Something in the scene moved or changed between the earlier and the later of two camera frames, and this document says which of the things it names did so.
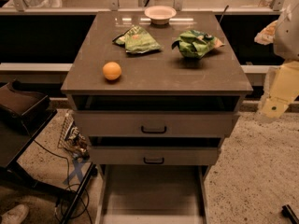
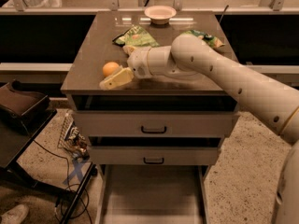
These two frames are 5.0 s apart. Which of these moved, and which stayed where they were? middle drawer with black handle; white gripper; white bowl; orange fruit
Moved: white gripper
Stayed: orange fruit; white bowl; middle drawer with black handle
